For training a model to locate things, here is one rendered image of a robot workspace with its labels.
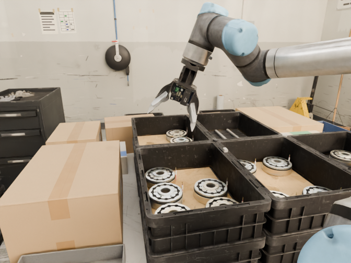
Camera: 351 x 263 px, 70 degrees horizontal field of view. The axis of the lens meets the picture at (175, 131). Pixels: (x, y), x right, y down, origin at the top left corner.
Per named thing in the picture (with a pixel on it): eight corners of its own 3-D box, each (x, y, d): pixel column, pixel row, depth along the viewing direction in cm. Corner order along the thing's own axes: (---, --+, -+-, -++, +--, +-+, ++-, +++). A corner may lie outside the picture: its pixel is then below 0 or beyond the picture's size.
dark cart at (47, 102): (58, 205, 209) (39, 100, 179) (0, 211, 201) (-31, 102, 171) (73, 171, 264) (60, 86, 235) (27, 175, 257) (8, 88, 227)
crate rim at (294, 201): (377, 195, 65) (379, 187, 64) (273, 210, 59) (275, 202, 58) (283, 140, 102) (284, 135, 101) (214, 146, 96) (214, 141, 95)
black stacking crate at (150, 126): (212, 168, 99) (213, 142, 95) (137, 176, 93) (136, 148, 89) (187, 135, 136) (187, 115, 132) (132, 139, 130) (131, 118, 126)
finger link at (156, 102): (138, 109, 73) (164, 92, 71) (143, 104, 79) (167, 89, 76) (144, 117, 74) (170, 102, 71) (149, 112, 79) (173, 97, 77)
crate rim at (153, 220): (273, 210, 59) (275, 202, 58) (147, 229, 53) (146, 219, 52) (214, 146, 96) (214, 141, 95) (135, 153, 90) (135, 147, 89)
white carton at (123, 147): (128, 174, 117) (127, 156, 114) (101, 177, 115) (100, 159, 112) (126, 156, 136) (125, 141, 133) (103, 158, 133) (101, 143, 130)
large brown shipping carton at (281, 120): (316, 159, 132) (324, 123, 125) (264, 164, 126) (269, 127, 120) (274, 134, 169) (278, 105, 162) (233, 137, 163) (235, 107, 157)
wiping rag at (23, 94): (30, 98, 203) (28, 94, 202) (0, 99, 199) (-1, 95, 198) (41, 92, 229) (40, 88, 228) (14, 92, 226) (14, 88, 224)
